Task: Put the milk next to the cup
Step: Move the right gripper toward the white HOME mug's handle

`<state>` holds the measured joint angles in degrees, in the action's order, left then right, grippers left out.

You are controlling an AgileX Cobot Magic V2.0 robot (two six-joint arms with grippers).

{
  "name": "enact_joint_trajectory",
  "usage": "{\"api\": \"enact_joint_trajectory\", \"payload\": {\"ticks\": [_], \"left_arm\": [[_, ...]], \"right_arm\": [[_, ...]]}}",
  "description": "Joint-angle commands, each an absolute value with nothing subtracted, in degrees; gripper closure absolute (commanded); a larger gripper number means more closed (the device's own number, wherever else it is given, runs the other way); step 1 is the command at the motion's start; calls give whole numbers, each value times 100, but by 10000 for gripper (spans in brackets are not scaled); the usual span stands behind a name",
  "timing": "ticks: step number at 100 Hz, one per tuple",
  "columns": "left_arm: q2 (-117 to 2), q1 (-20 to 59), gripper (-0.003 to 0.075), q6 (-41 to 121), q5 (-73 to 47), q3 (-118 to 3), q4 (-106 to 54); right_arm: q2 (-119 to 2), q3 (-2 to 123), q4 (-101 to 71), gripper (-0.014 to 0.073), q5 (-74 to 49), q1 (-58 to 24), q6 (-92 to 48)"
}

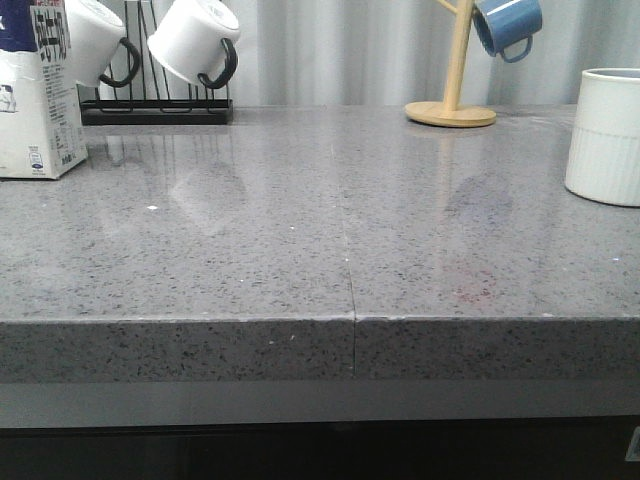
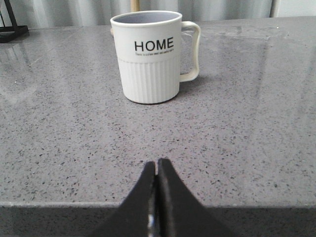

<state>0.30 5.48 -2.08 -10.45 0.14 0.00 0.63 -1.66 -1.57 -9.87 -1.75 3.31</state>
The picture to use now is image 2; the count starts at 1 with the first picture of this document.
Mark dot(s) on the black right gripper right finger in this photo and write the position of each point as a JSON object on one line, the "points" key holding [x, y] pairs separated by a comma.
{"points": [[181, 215]]}

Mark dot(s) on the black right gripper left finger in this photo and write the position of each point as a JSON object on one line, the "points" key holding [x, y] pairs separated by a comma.
{"points": [[135, 217]]}

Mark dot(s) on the white HOME mug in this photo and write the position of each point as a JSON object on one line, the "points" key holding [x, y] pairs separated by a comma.
{"points": [[148, 46]]}

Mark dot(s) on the black wire mug rack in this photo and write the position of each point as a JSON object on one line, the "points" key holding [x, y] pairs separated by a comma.
{"points": [[9, 33]]}

